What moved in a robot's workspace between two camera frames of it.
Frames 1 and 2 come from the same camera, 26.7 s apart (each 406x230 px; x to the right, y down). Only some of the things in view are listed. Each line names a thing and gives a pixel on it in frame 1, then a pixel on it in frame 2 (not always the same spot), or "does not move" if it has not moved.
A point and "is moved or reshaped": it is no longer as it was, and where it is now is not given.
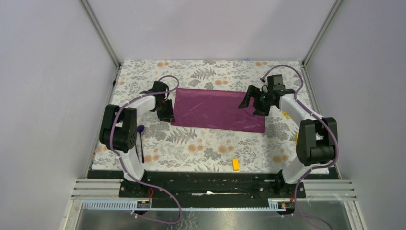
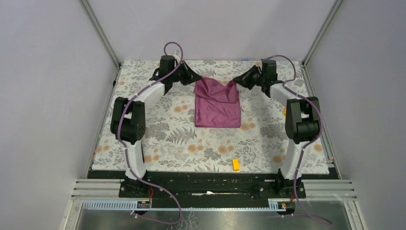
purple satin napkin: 216,109 is moved or reshaped
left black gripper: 169,115 → 190,76
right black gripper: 252,92 → 244,79
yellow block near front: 236,164 does not move
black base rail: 209,188 does not move
